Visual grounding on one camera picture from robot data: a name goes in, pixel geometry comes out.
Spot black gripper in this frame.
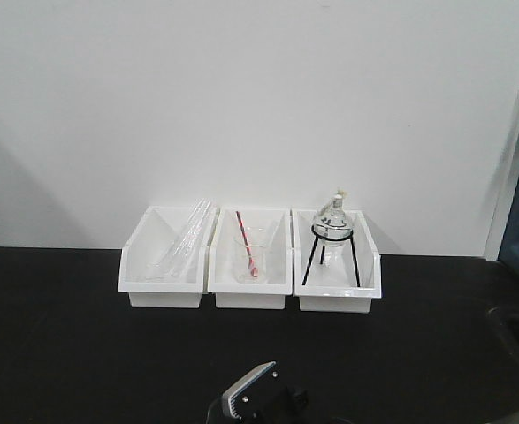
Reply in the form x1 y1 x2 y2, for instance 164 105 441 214
206 386 310 423

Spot clear glass beaker in bin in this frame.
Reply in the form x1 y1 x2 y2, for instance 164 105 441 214
233 227 269 284

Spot middle white plastic bin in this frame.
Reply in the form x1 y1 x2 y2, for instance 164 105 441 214
208 208 294 310

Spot white plastic bin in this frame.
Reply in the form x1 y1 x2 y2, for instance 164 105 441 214
118 206 218 308
291 209 382 314
208 208 294 310

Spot right white plastic bin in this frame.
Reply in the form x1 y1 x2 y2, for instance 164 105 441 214
291 209 382 314

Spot red white striped stirrer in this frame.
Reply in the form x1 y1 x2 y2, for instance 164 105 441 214
236 211 258 278

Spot clear glass tubes bundle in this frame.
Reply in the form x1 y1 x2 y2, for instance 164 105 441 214
145 199 212 282

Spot black metal tripod stand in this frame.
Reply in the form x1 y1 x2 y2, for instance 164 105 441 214
301 225 361 288

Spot round glass flask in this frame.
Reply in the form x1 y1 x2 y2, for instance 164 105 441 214
312 190 354 246

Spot left white plastic bin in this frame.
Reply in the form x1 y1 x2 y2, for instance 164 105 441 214
118 206 218 308

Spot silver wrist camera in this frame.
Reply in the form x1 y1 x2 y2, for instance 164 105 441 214
220 361 279 420

